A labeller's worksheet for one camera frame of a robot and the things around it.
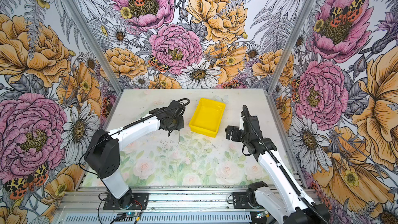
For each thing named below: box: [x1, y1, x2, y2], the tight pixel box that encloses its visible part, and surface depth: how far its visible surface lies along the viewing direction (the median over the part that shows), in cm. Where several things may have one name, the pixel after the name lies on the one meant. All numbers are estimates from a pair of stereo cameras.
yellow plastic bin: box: [188, 98, 226, 138], surface depth 104 cm
